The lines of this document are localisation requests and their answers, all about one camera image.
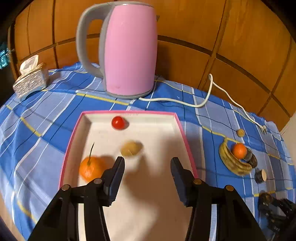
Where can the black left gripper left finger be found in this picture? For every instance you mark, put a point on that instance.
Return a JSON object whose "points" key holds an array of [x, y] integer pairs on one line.
{"points": [[111, 181]]}

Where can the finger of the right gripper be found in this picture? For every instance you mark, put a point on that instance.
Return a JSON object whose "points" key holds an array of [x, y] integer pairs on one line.
{"points": [[285, 205], [265, 209]]}

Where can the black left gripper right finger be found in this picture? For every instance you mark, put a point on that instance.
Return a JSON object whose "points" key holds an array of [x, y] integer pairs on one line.
{"points": [[187, 186]]}

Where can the small yellow-brown round fruit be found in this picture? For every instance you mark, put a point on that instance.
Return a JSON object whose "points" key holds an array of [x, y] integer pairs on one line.
{"points": [[131, 148]]}

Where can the ripe spotted banana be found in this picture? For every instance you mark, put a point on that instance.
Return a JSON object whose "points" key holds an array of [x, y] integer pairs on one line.
{"points": [[233, 164]]}

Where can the orange with stem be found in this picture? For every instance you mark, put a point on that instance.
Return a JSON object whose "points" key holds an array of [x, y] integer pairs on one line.
{"points": [[92, 167]]}

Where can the wide sugarcane stump piece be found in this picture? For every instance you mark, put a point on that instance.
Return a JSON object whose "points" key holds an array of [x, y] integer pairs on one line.
{"points": [[260, 175]]}

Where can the pink and white tray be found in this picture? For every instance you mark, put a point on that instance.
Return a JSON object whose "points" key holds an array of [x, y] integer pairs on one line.
{"points": [[147, 206]]}

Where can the dark sugarcane piece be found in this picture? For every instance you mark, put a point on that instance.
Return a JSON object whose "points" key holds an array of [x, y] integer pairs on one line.
{"points": [[248, 155]]}

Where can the red cherry tomato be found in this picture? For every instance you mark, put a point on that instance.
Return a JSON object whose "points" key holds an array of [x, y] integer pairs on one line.
{"points": [[118, 123]]}

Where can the blue plaid tablecloth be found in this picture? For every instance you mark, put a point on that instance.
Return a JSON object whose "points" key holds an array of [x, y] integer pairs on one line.
{"points": [[35, 134]]}

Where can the orange without stem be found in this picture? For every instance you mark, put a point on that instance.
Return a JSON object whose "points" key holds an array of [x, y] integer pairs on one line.
{"points": [[239, 151]]}

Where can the small tan round fruit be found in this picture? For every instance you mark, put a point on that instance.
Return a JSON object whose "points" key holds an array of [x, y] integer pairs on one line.
{"points": [[240, 132]]}

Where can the silver tissue box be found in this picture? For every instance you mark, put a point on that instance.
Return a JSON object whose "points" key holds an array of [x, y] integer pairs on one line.
{"points": [[34, 77]]}

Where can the pink electric kettle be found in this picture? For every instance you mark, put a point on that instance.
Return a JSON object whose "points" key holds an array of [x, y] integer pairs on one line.
{"points": [[128, 46]]}

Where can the wooden wardrobe panels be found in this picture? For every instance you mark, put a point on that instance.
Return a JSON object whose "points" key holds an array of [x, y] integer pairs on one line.
{"points": [[243, 44]]}

